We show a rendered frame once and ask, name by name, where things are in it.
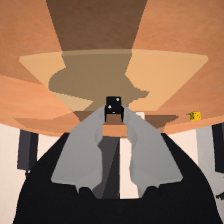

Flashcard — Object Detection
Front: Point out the light orange mat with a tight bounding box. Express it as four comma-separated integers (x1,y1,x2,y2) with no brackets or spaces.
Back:
19,49,208,111

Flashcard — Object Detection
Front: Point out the white die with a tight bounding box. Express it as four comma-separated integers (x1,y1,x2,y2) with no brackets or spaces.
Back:
136,112,145,120

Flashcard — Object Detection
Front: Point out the yellow die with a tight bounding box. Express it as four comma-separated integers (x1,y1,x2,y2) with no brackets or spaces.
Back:
189,111,201,121

